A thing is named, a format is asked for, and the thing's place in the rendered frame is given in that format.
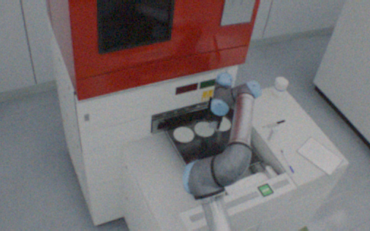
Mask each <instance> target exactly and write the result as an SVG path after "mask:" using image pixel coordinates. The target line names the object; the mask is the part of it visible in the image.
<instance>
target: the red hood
mask: <svg viewBox="0 0 370 231"><path fill-rule="evenodd" d="M260 1H261V0H46V7H47V14H48V17H49V18H48V19H49V21H50V23H51V27H52V29H53V33H54V35H55V37H56V41H57V43H58V48H59V50H60V51H61V56H62V58H63V60H64V64H65V67H66V68H67V73H68V75H69V79H70V80H71V82H72V87H73V89H74V90H75V93H76V97H77V100H78V101H80V100H84V99H89V98H92V97H96V96H104V95H108V94H113V93H116V92H120V91H125V90H129V89H132V88H137V87H141V86H147V85H151V84H153V83H159V82H163V81H166V80H172V79H176V78H179V77H185V76H188V75H194V74H198V73H201V72H207V71H210V70H217V69H222V68H225V67H231V66H235V65H238V64H244V63H245V60H246V56H247V53H248V50H249V43H250V41H251V38H252V34H253V28H254V24H255V21H256V17H257V12H258V9H259V5H260Z"/></svg>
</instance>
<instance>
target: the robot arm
mask: <svg viewBox="0 0 370 231"><path fill-rule="evenodd" d="M232 85H233V76H232V75H231V74H230V73H227V72H220V73H219V74H218V75H217V77H216V83H215V87H214V93H213V97H211V96H210V97H209V101H208V108H207V111H206V115H205V121H209V122H211V123H212V124H208V127H209V128H212V129H215V130H216V132H218V131H219V129H220V126H221V123H222V121H223V115H226V116H227V117H228V118H230V119H231V120H232V121H233V125H232V129H231V133H230V141H229V143H228V144H227V145H226V147H225V150H224V152H222V153H221V154H219V155H216V156H211V157H208V158H205V159H201V160H197V161H195V162H192V163H189V164H188V165H187V166H186V167H185V169H184V171H183V176H182V181H183V185H184V188H185V190H186V191H187V193H188V194H191V195H194V196H195V197H194V199H195V201H197V202H199V203H200V204H201V207H202V209H203V213H204V216H205V222H206V224H207V227H208V230H209V231H233V227H232V225H231V222H230V219H229V214H228V212H227V208H226V205H225V203H224V199H223V198H224V193H225V191H226V189H225V187H227V186H231V185H233V184H234V183H236V182H237V181H238V180H240V178H241V177H242V175H243V174H244V173H245V171H246V169H247V167H248V166H249V162H250V160H251V156H252V148H251V147H250V146H249V143H250V136H251V129H252V118H253V111H254V99H257V98H258V97H260V96H261V88H260V85H259V84H258V82H257V81H256V80H251V81H249V82H246V83H244V84H241V85H239V86H236V87H234V88H232ZM234 106H235V109H234V110H233V109H232V108H231V107H234Z"/></svg>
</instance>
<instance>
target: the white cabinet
mask: <svg viewBox="0 0 370 231"><path fill-rule="evenodd" d="M121 154H122V179H123V200H124V218H125V220H126V223H127V226H128V227H129V230H130V231H161V229H160V227H159V225H158V223H157V221H156V219H155V218H154V215H153V213H152V211H151V209H150V207H149V205H148V201H147V199H146V197H145V195H144V193H143V191H142V189H141V188H140V184H139V183H138V181H137V179H136V177H135V174H134V173H133V170H132V168H131V166H130V165H129V162H128V160H127V158H126V156H125V153H124V151H123V149H122V148H121ZM337 182H338V181H335V182H334V183H331V184H329V185H327V186H325V187H323V188H321V189H318V190H317V191H315V192H312V193H310V194H307V195H305V196H303V197H300V198H298V199H296V200H293V201H292V202H289V203H288V204H287V205H284V206H282V207H280V208H277V209H276V210H273V211H271V212H269V213H266V214H265V215H262V216H260V217H257V218H256V219H253V220H251V221H248V222H246V223H245V224H239V225H238V226H235V227H234V228H233V231H299V229H301V228H303V227H305V226H306V225H307V224H308V223H309V222H310V220H311V219H312V217H313V215H314V214H315V213H316V212H317V210H318V209H319V208H320V206H321V205H322V203H323V202H324V200H325V199H326V198H327V197H328V194H329V193H330V192H331V191H332V189H333V187H334V186H335V184H336V183H337Z"/></svg>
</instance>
